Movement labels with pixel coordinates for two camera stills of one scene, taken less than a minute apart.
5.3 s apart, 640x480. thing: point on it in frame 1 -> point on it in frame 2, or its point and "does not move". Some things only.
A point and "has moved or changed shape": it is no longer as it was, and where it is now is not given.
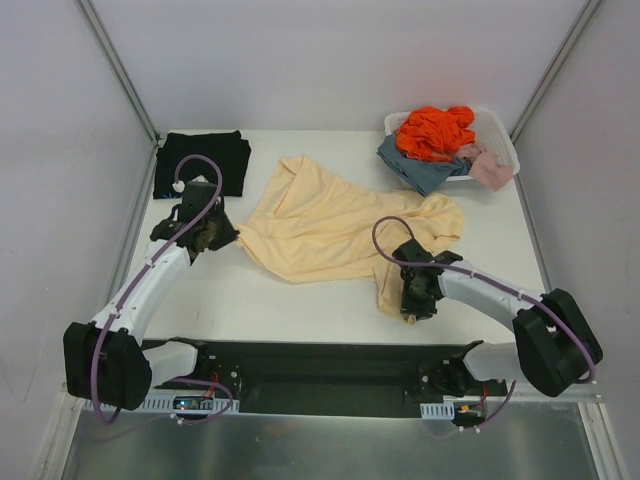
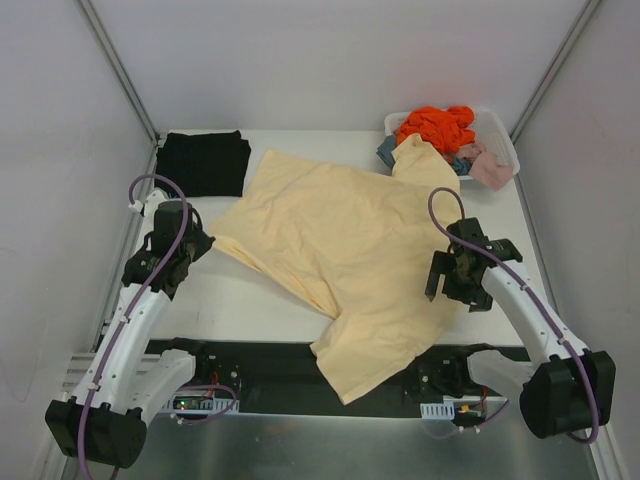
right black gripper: [413, 301] -> [451, 270]
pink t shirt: [485, 167] does not move
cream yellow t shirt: [313, 226] has moved or changed shape
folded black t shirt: [228, 147] does not move
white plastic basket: [490, 134] does not move
